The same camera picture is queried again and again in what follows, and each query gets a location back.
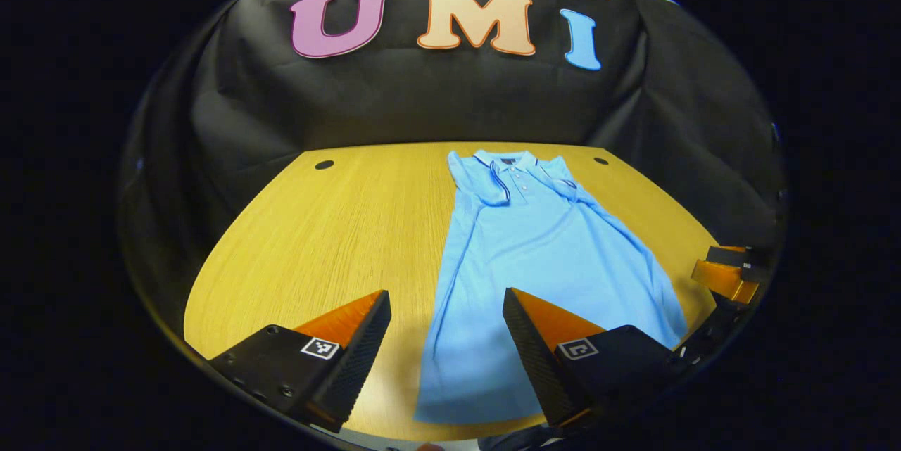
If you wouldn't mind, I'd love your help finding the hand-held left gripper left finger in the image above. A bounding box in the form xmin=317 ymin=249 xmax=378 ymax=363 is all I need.
xmin=208 ymin=289 xmax=393 ymax=434

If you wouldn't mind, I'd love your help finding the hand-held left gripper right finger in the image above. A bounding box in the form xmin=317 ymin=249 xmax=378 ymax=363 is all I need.
xmin=502 ymin=288 xmax=687 ymax=431

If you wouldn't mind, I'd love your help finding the light blue polo T-shirt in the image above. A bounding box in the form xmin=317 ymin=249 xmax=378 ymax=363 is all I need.
xmin=413 ymin=149 xmax=689 ymax=426

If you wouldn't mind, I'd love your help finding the black backdrop cloth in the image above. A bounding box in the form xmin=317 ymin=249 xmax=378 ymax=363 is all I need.
xmin=120 ymin=0 xmax=786 ymax=339

